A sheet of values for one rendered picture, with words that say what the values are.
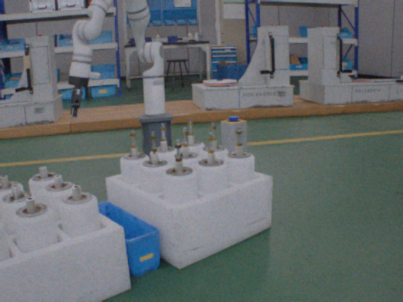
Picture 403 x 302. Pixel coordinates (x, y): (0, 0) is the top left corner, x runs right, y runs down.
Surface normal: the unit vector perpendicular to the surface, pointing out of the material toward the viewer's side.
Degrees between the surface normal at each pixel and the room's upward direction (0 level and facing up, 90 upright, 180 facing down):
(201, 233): 90
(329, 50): 90
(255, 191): 90
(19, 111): 90
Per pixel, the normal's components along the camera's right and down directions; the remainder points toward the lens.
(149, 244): 0.65, 0.19
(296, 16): 0.19, 0.22
